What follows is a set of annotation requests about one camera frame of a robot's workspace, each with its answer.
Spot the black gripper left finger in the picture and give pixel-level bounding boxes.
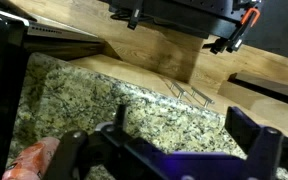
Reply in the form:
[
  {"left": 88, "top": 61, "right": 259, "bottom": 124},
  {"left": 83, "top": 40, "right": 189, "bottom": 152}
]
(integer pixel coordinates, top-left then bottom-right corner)
[{"left": 43, "top": 103, "right": 172, "bottom": 180}]

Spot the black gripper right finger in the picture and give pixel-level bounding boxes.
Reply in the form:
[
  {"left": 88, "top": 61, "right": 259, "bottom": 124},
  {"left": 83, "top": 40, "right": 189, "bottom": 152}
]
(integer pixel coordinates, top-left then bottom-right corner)
[{"left": 224, "top": 106, "right": 288, "bottom": 180}]

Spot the pink drink can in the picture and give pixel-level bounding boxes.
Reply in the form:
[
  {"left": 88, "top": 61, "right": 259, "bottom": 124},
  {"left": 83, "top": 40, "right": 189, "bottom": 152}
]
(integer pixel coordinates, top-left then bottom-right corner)
[{"left": 2, "top": 136, "right": 62, "bottom": 180}]

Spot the wooden lower cabinet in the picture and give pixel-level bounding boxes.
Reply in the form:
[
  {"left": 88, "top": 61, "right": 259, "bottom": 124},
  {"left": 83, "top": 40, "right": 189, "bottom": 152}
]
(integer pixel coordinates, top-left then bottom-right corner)
[{"left": 68, "top": 53, "right": 288, "bottom": 139}]

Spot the black electric stove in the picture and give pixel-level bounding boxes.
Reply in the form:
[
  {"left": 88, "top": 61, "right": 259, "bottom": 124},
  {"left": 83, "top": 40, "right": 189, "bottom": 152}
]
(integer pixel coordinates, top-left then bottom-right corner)
[{"left": 0, "top": 6, "right": 122, "bottom": 180}]

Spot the black base cover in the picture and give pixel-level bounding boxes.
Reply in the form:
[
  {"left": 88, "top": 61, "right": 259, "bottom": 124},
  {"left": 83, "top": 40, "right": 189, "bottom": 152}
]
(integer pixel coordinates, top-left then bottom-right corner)
[{"left": 243, "top": 0, "right": 288, "bottom": 58}]

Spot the silver lower cabinet handle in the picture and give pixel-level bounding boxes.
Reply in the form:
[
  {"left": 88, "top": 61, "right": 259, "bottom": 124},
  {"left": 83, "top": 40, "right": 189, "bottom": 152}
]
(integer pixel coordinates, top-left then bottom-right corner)
[
  {"left": 169, "top": 81, "right": 188, "bottom": 100},
  {"left": 190, "top": 87, "right": 216, "bottom": 108}
]

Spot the black clamp orange handle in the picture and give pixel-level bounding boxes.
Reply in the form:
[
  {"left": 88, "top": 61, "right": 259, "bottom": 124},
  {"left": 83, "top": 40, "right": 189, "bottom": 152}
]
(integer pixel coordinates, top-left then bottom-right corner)
[{"left": 210, "top": 7, "right": 262, "bottom": 54}]

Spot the black robot mount platform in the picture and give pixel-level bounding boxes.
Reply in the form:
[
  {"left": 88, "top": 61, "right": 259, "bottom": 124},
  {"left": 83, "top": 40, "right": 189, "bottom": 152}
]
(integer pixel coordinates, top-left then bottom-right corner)
[{"left": 100, "top": 0, "right": 262, "bottom": 39}]

